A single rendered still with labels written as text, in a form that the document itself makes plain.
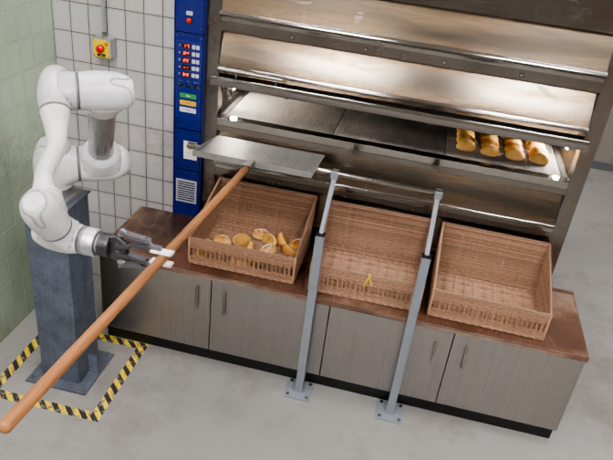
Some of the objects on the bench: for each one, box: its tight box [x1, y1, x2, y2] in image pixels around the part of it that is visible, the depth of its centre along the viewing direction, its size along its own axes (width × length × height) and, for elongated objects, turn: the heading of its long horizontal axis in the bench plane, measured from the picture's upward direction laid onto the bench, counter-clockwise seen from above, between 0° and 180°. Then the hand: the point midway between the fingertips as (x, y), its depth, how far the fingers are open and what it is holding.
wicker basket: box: [307, 200, 431, 310], centre depth 330 cm, size 49×56×28 cm
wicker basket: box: [188, 177, 318, 285], centre depth 339 cm, size 49×56×28 cm
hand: (161, 256), depth 199 cm, fingers closed on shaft, 3 cm apart
